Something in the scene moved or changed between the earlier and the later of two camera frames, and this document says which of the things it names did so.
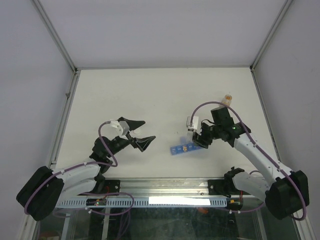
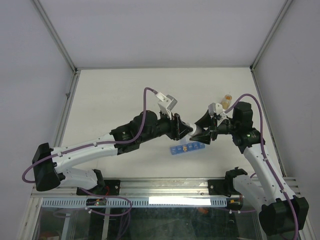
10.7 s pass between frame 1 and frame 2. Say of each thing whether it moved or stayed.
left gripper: moved
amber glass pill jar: stayed
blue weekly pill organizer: stayed
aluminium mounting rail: stayed
